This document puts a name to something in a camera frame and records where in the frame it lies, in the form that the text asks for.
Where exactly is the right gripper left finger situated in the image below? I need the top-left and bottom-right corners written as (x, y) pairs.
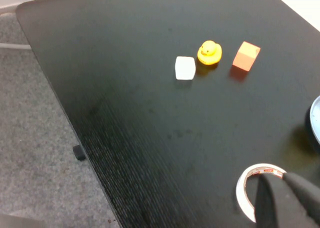
top-left (254, 173), bottom-right (316, 228)

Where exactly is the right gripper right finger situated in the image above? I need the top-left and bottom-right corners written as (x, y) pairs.
top-left (282, 171), bottom-right (320, 228)

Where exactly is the blue cup stand with pegs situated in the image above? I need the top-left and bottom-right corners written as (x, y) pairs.
top-left (304, 95), bottom-right (320, 154)

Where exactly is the white tape roll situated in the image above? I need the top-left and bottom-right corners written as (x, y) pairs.
top-left (235, 162), bottom-right (288, 224)

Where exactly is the orange cube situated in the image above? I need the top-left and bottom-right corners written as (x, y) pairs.
top-left (231, 40), bottom-right (261, 72)

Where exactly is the white cube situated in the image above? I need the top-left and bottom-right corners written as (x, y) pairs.
top-left (174, 55), bottom-right (196, 81)

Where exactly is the yellow rubber duck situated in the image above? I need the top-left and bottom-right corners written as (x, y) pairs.
top-left (196, 39), bottom-right (223, 66)

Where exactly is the black table foot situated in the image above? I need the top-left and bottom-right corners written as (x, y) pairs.
top-left (72, 144), bottom-right (87, 162)

